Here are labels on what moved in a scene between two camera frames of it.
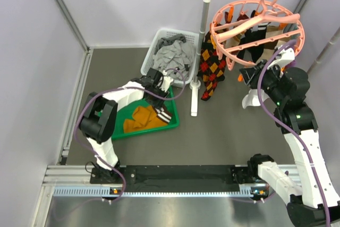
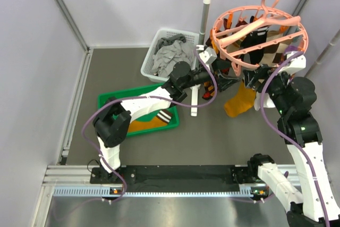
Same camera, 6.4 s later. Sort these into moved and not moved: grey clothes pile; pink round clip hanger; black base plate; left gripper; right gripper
Moved: pink round clip hanger; left gripper
Not moved: right gripper; grey clothes pile; black base plate
